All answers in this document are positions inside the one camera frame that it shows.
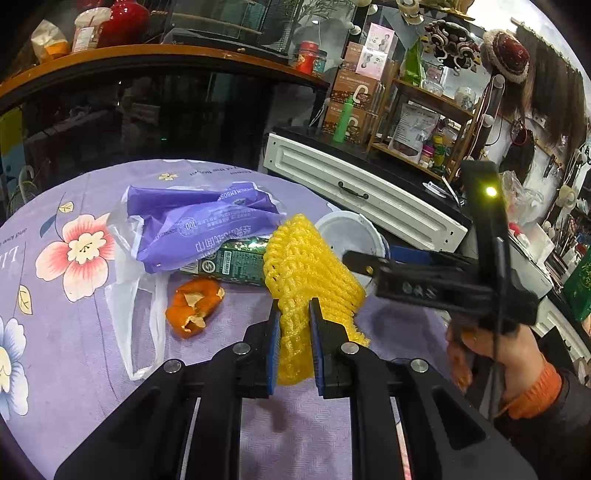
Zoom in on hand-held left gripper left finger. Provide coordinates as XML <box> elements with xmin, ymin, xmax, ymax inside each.
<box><xmin>54</xmin><ymin>299</ymin><xmax>282</xmax><ymax>480</ymax></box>

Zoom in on ornate beaded headpiece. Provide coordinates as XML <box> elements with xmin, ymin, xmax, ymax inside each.
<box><xmin>424</xmin><ymin>19</ymin><xmax>481</xmax><ymax>72</ymax></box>

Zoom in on brown photo box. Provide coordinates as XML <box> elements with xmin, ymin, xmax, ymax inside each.
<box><xmin>344</xmin><ymin>44</ymin><xmax>389</xmax><ymax>77</ymax></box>

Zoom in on clear bag of pink items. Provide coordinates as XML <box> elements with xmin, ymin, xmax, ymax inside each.
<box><xmin>501</xmin><ymin>171</ymin><xmax>546</xmax><ymax>227</ymax></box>

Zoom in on wooden shelf rack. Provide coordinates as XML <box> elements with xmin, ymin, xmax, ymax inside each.
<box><xmin>367</xmin><ymin>60</ymin><xmax>490</xmax><ymax>181</ymax></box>

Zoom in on green drink carton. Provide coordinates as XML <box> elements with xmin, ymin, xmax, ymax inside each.
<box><xmin>179</xmin><ymin>236</ymin><xmax>273</xmax><ymax>289</ymax></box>

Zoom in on orange peel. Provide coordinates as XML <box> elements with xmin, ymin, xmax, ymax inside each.
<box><xmin>165</xmin><ymin>277</ymin><xmax>226</xmax><ymax>341</ymax></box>

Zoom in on kraft paper snack bag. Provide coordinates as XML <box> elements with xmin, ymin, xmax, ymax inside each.
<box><xmin>30</xmin><ymin>18</ymin><xmax>70</xmax><ymax>64</ymax></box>

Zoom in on blue cup with white lid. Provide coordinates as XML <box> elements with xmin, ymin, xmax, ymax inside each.
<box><xmin>315</xmin><ymin>210</ymin><xmax>391</xmax><ymax>282</ymax></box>

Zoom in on red embroidered hat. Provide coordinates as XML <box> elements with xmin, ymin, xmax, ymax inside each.
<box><xmin>480</xmin><ymin>28</ymin><xmax>532</xmax><ymax>85</ymax></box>

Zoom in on black framed glass terrarium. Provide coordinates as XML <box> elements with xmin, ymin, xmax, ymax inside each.
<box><xmin>157</xmin><ymin>0</ymin><xmax>296</xmax><ymax>51</ymax></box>

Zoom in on hanging hair extensions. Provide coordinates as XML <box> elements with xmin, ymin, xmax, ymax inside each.
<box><xmin>499</xmin><ymin>23</ymin><xmax>591</xmax><ymax>153</ymax></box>

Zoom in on brown product box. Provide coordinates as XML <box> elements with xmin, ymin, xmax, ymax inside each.
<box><xmin>323</xmin><ymin>106</ymin><xmax>375</xmax><ymax>144</ymax></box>
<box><xmin>330</xmin><ymin>69</ymin><xmax>384</xmax><ymax>109</ymax></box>

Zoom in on yellow foam fruit net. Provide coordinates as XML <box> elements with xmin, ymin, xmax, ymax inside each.
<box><xmin>263</xmin><ymin>213</ymin><xmax>370</xmax><ymax>387</ymax></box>

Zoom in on person's right hand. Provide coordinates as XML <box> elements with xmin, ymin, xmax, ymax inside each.
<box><xmin>445</xmin><ymin>320</ymin><xmax>555</xmax><ymax>407</ymax></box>

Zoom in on white desk drawer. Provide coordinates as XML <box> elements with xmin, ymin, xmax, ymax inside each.
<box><xmin>263</xmin><ymin>131</ymin><xmax>469</xmax><ymax>252</ymax></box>

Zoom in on person's right forearm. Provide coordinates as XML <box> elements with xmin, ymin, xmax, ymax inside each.
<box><xmin>480</xmin><ymin>360</ymin><xmax>591</xmax><ymax>480</ymax></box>

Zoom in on curved wooden counter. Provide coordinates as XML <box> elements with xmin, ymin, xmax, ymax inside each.
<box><xmin>0</xmin><ymin>44</ymin><xmax>331</xmax><ymax>112</ymax></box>

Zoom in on red vase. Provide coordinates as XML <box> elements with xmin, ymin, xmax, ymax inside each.
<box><xmin>99</xmin><ymin>0</ymin><xmax>151</xmax><ymax>48</ymax></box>

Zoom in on green shopping bag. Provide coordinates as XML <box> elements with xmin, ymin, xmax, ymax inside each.
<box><xmin>563</xmin><ymin>247</ymin><xmax>591</xmax><ymax>324</ymax></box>

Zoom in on green bottle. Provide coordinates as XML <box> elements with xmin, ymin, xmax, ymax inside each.
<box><xmin>335</xmin><ymin>100</ymin><xmax>355</xmax><ymax>143</ymax></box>

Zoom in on hanging dark wig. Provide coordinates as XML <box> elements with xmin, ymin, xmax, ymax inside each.
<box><xmin>499</xmin><ymin>117</ymin><xmax>536</xmax><ymax>176</ymax></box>

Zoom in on pink photo card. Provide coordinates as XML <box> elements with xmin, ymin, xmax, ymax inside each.
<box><xmin>364</xmin><ymin>23</ymin><xmax>399</xmax><ymax>61</ymax></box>

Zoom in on purple tissue package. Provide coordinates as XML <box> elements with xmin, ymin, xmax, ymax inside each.
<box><xmin>126</xmin><ymin>185</ymin><xmax>287</xmax><ymax>274</ymax></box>

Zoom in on red tin can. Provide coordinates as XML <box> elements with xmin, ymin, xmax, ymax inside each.
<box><xmin>295</xmin><ymin>41</ymin><xmax>320</xmax><ymax>75</ymax></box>

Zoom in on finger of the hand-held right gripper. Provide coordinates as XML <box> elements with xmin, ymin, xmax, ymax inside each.
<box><xmin>342</xmin><ymin>250</ymin><xmax>481</xmax><ymax>319</ymax></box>
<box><xmin>388</xmin><ymin>246</ymin><xmax>476</xmax><ymax>268</ymax></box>

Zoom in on translucent white plastic bag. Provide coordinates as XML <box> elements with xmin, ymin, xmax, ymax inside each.
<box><xmin>105</xmin><ymin>185</ymin><xmax>171</xmax><ymax>381</ymax></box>

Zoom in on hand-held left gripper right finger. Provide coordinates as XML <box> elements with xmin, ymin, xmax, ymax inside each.
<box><xmin>308</xmin><ymin>298</ymin><xmax>539</xmax><ymax>480</ymax></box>

